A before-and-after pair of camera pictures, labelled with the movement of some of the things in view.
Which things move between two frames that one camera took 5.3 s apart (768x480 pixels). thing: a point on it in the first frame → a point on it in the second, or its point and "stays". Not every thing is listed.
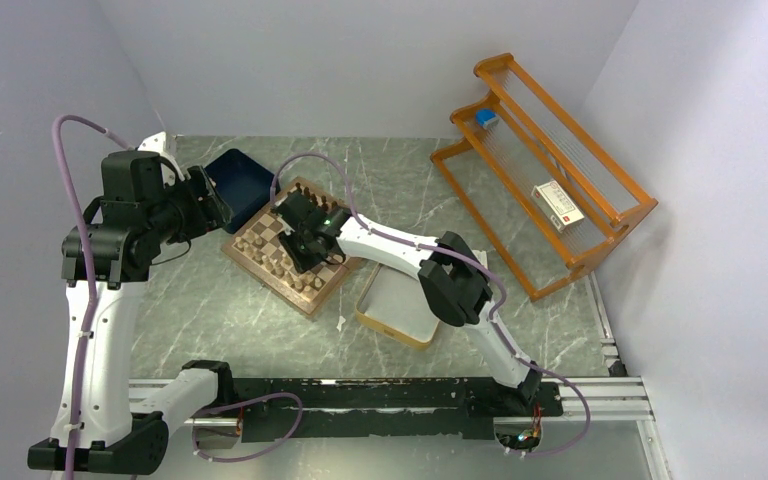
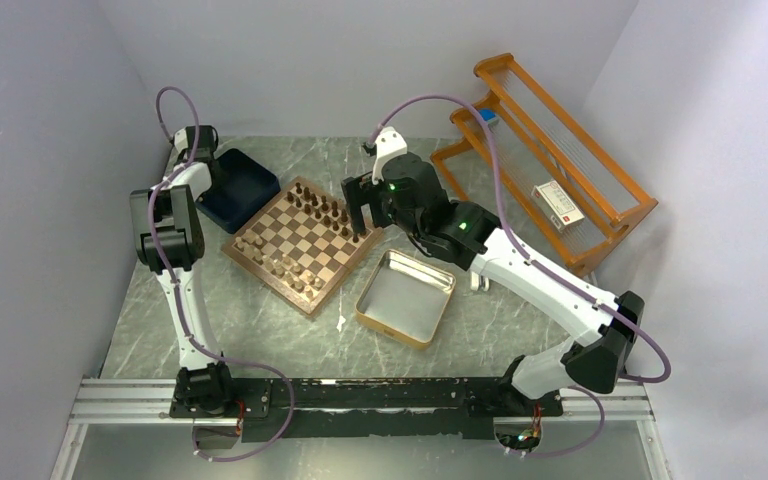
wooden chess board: (257, 246) stays
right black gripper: (302, 263) → (361, 190)
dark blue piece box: (245, 184) stays
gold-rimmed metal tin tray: (394, 303) stays
